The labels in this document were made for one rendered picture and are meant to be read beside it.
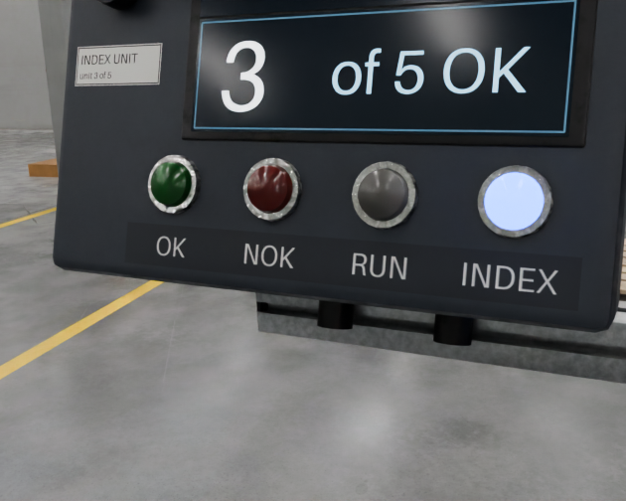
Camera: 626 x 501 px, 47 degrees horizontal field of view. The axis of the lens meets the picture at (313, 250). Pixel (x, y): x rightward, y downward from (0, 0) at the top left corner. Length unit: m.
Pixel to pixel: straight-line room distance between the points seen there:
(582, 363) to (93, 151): 0.25
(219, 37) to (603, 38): 0.16
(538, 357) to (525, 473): 1.91
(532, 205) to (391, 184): 0.05
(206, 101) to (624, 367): 0.22
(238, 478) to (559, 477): 0.93
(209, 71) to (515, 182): 0.14
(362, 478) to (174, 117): 1.90
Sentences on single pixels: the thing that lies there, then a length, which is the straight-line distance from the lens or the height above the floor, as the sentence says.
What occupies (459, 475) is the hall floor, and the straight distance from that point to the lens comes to 2.21.
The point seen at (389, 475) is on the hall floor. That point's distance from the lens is 2.20.
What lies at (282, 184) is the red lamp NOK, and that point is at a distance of 0.29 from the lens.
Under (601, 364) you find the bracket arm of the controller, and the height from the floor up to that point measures 1.03.
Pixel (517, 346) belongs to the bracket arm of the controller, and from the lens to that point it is 0.35.
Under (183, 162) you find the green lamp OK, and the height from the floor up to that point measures 1.13.
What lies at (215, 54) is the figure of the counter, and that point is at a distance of 0.33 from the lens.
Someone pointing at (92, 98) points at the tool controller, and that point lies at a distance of 0.37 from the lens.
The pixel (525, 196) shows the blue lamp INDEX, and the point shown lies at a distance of 0.26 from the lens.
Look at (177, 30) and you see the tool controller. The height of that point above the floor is 1.18.
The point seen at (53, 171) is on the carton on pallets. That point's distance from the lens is 8.75.
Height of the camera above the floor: 1.17
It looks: 15 degrees down
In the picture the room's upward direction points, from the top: 2 degrees counter-clockwise
